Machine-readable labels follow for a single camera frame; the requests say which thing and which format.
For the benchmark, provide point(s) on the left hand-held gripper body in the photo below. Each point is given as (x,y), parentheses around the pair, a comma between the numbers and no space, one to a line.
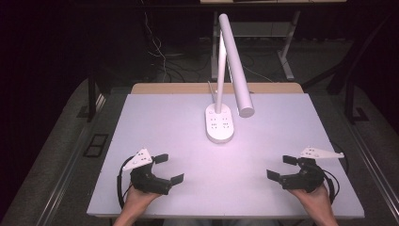
(147,182)

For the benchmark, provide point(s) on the aluminium rail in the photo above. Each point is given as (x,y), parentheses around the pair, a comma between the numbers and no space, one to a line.
(376,169)
(62,175)

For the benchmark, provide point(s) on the white desk lamp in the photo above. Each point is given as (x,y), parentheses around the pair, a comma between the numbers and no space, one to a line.
(219,125)

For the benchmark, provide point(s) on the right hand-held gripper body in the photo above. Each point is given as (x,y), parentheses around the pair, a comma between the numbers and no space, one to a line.
(306,179)

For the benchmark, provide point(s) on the person's right hand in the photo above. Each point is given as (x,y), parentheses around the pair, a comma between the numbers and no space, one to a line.
(315,201)

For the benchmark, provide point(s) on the black metal stand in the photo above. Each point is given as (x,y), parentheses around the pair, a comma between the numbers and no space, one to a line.
(348,100)
(91,100)

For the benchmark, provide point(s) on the person's left hand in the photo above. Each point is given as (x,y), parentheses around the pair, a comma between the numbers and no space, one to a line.
(136,199)

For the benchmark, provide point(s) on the white metal desk frame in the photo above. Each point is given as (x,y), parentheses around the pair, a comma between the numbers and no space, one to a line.
(287,62)

